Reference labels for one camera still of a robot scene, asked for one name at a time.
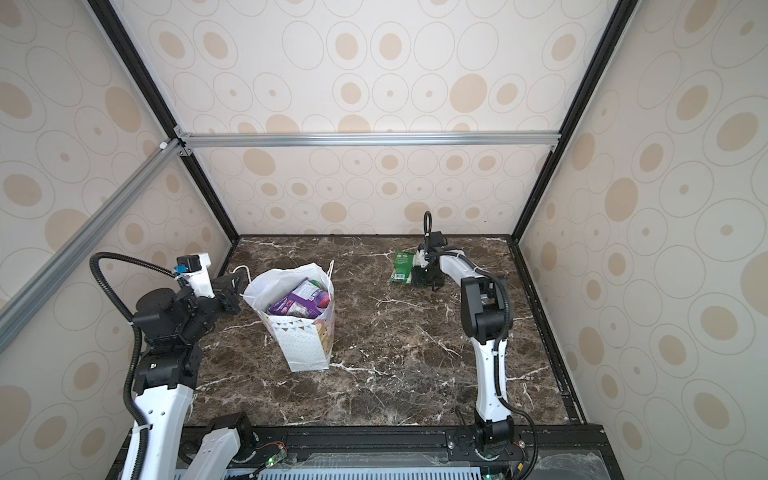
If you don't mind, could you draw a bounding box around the right black corrugated cable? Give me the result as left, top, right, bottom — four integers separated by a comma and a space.
422, 211, 541, 480

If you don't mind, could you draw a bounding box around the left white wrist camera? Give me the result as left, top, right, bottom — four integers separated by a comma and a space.
173, 253, 215, 298

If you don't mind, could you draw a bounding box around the black corrugated cable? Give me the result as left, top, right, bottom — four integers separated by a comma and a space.
422, 211, 541, 480
88, 251, 178, 480

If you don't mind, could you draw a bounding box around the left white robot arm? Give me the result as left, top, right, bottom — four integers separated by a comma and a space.
122, 274, 247, 479

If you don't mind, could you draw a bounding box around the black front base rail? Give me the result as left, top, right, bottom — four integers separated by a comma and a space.
105, 423, 625, 480

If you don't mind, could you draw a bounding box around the diagonal aluminium left bar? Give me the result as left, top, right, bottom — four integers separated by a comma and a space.
1, 139, 181, 349

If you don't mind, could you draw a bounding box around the black frame post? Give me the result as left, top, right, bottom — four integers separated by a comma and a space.
87, 0, 240, 244
511, 0, 639, 245

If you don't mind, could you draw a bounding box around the left black corrugated cable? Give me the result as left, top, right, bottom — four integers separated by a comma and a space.
88, 251, 178, 480

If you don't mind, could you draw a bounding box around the white paper gift bag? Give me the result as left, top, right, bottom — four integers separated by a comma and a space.
243, 263, 335, 372

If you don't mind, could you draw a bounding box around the black left frame post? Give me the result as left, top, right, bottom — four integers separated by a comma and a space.
87, 0, 240, 244

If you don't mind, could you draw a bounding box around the horizontal aluminium back bar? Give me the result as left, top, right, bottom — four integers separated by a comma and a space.
165, 131, 561, 148

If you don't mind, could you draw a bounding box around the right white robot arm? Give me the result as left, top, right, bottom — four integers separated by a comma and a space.
411, 230, 514, 451

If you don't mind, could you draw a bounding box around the small purple snack bag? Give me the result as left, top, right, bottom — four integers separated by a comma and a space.
268, 278, 331, 319

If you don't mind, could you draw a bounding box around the green snack bag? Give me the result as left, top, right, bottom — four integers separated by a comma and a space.
390, 251, 415, 285

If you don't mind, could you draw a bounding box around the black right frame post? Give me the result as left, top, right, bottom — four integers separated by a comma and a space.
511, 0, 639, 245

